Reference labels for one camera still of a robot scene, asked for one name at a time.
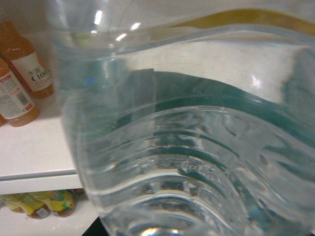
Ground water bottle edge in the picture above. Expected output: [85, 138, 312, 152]
[47, 0, 315, 236]

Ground white shelf board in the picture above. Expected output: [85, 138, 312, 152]
[0, 31, 86, 195]

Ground orange juice bottle front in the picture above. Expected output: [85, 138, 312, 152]
[0, 59, 40, 127]

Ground orange juice bottle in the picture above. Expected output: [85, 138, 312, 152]
[0, 19, 54, 99]
[0, 59, 40, 127]

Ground lemon tea bottles below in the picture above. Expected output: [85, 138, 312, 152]
[0, 190, 77, 219]

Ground orange juice bottle rear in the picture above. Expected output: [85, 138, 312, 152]
[0, 19, 54, 99]

